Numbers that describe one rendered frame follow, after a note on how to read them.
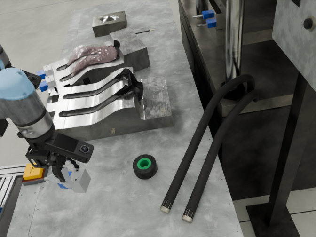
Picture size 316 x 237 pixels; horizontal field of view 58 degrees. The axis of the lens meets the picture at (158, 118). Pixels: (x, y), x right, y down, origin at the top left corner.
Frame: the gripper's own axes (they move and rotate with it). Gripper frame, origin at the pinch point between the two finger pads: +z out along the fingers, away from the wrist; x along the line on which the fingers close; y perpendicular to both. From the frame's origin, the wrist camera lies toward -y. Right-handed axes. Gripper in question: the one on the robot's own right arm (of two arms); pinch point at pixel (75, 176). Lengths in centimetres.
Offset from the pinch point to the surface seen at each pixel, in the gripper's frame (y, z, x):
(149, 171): -17.8, 11.6, -10.7
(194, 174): -32.1, 15.0, -12.5
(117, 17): 22, 9, -121
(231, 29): -44, -15, -52
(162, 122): -18.7, 11.8, -33.4
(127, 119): -6.5, 7.5, -30.3
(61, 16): 187, 95, -331
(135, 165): -12.5, 11.5, -12.6
